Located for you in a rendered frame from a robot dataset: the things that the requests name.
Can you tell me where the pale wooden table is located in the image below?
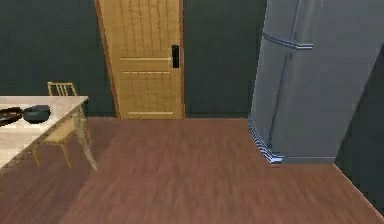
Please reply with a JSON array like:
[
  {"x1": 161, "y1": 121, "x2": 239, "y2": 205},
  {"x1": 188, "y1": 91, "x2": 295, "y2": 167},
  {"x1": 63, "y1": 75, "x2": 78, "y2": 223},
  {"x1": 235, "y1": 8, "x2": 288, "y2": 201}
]
[{"x1": 0, "y1": 95, "x2": 99, "y2": 172}]

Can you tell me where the light wooden room door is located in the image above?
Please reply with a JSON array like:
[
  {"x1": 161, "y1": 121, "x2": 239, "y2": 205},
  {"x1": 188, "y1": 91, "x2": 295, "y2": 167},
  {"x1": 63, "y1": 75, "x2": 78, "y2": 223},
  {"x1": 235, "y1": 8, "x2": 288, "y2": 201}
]
[{"x1": 94, "y1": 0, "x2": 186, "y2": 121}]

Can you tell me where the grey fridge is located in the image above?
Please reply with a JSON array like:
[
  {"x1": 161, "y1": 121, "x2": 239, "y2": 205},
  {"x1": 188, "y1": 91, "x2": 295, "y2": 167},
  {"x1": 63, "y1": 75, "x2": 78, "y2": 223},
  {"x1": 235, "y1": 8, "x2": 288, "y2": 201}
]
[{"x1": 247, "y1": 0, "x2": 384, "y2": 165}]

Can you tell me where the black door handle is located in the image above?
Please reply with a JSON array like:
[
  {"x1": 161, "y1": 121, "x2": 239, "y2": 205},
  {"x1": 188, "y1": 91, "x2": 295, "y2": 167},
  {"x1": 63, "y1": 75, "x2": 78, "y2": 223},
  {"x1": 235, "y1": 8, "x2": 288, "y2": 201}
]
[{"x1": 171, "y1": 44, "x2": 180, "y2": 69}]

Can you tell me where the light wooden chair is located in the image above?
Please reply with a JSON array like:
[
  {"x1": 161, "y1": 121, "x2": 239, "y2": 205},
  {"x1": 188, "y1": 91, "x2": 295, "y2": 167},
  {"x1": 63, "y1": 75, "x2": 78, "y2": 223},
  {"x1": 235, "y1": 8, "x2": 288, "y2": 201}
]
[{"x1": 31, "y1": 81, "x2": 92, "y2": 170}]

